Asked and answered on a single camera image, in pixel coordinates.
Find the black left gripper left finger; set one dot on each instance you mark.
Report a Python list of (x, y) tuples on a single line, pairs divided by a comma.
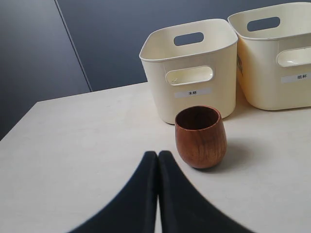
[(133, 209)]

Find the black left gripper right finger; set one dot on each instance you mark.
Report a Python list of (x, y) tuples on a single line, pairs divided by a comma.
[(182, 208)]

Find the brown wooden cup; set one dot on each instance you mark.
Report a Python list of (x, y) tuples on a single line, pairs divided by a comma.
[(200, 136)]

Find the cream bin left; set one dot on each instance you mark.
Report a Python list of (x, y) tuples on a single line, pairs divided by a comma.
[(191, 64)]

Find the cream bin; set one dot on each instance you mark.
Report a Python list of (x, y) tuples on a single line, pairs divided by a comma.
[(274, 55), (191, 64)]

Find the cream bin middle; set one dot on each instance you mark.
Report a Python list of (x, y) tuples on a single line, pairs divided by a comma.
[(274, 55)]

